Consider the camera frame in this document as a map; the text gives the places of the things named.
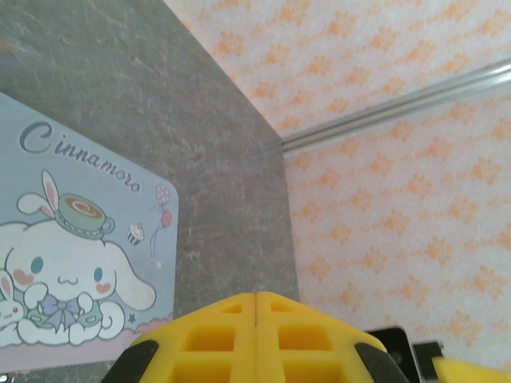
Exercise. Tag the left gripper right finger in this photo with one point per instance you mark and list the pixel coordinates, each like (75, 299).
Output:
(303, 343)

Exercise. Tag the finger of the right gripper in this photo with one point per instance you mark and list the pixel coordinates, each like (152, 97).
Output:
(467, 371)

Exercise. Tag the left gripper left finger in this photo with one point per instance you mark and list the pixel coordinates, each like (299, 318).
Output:
(207, 343)

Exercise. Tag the blue cartoon tin box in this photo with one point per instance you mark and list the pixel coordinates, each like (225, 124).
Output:
(80, 239)

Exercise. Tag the aluminium corner post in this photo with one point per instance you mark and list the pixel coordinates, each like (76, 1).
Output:
(399, 103)

